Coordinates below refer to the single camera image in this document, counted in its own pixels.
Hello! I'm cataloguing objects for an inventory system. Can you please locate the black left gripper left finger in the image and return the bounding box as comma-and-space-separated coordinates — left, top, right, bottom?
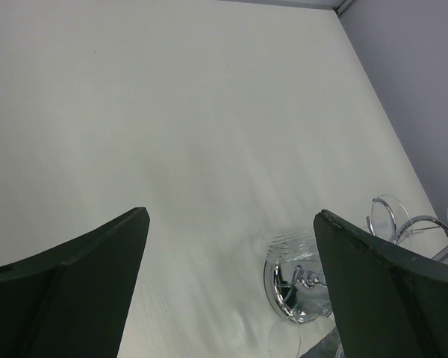
0, 207, 150, 357

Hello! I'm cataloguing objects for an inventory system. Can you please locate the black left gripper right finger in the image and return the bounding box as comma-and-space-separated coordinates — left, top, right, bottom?
313, 210, 448, 357

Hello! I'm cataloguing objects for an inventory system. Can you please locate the chrome wire wine glass rack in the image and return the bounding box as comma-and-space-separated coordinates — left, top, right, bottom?
262, 197, 448, 324

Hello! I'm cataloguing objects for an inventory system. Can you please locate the clear glass on rack left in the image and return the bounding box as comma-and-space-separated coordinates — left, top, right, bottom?
366, 194, 410, 241

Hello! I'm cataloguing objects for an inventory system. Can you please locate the clear glass on rack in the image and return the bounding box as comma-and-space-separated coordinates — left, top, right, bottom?
366, 194, 410, 241
251, 227, 345, 357

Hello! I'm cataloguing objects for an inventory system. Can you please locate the clear glass on rack front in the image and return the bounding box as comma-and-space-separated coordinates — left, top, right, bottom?
251, 227, 345, 357

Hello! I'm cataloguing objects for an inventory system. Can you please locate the right aluminium frame post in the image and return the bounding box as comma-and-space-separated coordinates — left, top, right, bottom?
332, 0, 354, 16

